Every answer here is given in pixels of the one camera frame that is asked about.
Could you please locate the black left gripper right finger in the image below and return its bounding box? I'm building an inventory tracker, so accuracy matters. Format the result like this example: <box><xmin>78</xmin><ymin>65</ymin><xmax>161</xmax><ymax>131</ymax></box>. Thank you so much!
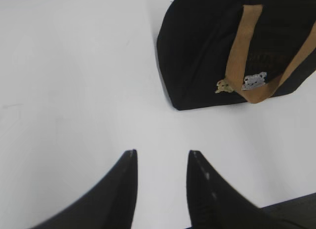
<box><xmin>188</xmin><ymin>151</ymin><xmax>281</xmax><ymax>229</ymax></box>

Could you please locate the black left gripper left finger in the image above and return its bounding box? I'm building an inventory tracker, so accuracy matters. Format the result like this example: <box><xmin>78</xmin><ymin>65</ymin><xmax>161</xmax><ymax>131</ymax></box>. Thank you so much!
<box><xmin>35</xmin><ymin>150</ymin><xmax>138</xmax><ymax>229</ymax></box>

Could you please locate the black canvas tote bag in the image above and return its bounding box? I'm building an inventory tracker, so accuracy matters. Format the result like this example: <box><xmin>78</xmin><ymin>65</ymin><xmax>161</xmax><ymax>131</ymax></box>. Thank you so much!
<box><xmin>157</xmin><ymin>0</ymin><xmax>316</xmax><ymax>110</ymax></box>

